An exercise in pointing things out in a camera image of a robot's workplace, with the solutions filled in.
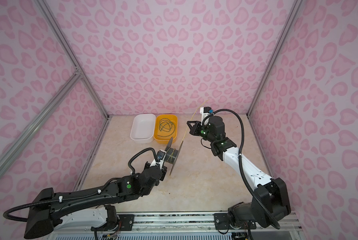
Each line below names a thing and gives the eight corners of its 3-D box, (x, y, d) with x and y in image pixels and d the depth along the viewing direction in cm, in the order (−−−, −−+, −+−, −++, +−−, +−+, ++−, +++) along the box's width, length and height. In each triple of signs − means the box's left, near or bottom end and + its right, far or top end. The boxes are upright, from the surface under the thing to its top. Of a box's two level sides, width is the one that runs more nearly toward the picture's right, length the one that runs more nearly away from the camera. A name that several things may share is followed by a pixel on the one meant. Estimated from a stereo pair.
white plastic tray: (130, 144, 105) (127, 139, 100) (137, 119, 121) (135, 113, 116) (154, 144, 105) (152, 138, 100) (158, 119, 121) (156, 113, 116)
